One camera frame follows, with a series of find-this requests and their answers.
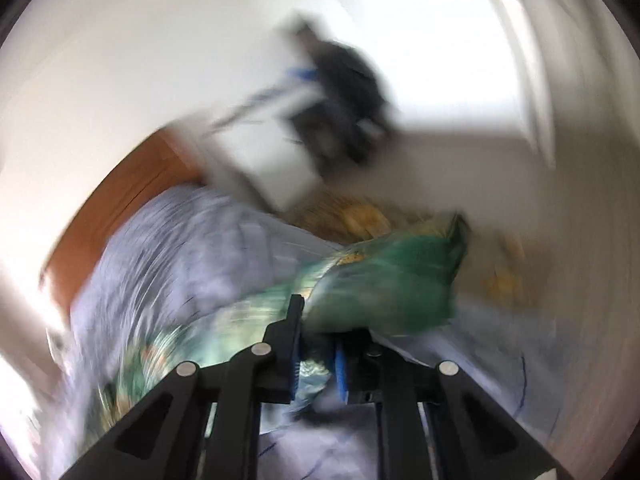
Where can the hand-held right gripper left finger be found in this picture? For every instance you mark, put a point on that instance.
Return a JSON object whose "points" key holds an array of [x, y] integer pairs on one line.
{"points": [[294, 366]]}

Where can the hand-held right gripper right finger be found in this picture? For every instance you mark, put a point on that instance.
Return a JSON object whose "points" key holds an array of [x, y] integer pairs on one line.
{"points": [[341, 367]]}

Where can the green patterned pillow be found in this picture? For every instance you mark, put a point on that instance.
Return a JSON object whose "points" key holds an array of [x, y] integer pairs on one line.
{"points": [[400, 280]]}

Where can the yellow patterned cloth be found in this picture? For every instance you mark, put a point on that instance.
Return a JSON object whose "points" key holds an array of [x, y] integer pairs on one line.
{"points": [[360, 217]]}

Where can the bright window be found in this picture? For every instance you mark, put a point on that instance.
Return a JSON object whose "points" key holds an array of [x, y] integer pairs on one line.
{"points": [[460, 70]]}

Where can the blue checked bed sheet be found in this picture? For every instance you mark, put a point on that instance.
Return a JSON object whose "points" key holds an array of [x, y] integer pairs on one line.
{"points": [[190, 250]]}

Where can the wooden headboard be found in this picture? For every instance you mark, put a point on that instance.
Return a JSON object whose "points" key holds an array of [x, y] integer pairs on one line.
{"points": [[125, 195]]}

